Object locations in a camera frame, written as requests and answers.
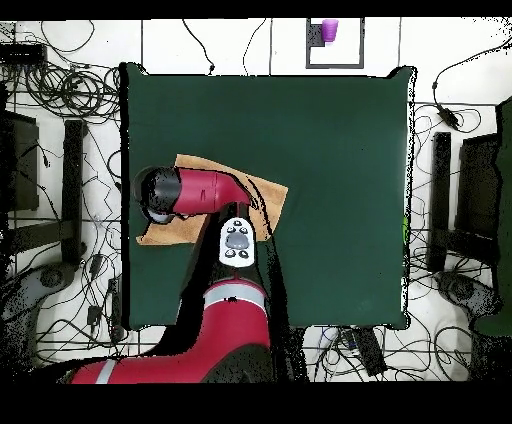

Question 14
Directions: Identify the tan terry towel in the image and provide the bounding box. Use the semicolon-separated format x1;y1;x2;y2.
135;153;290;246

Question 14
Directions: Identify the dark green table cloth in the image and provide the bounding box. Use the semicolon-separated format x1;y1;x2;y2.
119;61;417;331

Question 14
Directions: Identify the wide black power strip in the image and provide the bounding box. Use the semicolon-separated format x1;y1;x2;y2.
350;327;388;378

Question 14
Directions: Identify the black stand base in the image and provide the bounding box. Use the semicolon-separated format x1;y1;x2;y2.
426;131;499;273
5;118;87;267

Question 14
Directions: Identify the purple plastic cup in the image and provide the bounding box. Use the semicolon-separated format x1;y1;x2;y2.
321;18;340;44

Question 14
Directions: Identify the black power adapter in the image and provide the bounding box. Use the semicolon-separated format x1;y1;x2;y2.
436;104;461;130

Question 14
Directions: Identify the grey chair base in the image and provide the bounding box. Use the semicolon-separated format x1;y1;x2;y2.
434;270;503;319
0;261;78;383

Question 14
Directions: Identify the black box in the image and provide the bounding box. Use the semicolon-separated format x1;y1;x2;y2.
0;110;40;212
454;133;501;241

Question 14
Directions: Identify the black box device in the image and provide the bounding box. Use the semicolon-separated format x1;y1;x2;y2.
0;42;48;67

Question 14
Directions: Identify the black floor cable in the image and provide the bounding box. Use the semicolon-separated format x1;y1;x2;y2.
181;18;216;75
242;17;267;76

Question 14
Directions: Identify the grey floor frame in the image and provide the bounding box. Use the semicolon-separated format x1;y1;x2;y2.
305;17;366;70

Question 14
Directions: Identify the black coiled cable bundle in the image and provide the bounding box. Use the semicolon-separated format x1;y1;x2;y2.
23;63;121;121

